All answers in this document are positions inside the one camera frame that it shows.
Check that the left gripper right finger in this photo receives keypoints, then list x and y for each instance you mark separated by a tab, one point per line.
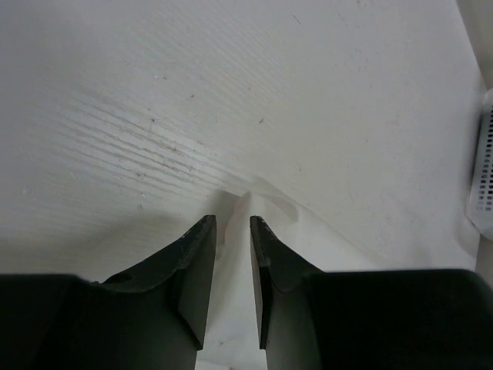
405	319

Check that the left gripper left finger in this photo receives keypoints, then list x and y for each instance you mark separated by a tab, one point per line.
149	316

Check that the white plastic laundry basket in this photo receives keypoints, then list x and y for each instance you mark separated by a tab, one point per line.
479	209

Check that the white tank top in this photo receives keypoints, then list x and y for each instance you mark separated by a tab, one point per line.
262	232

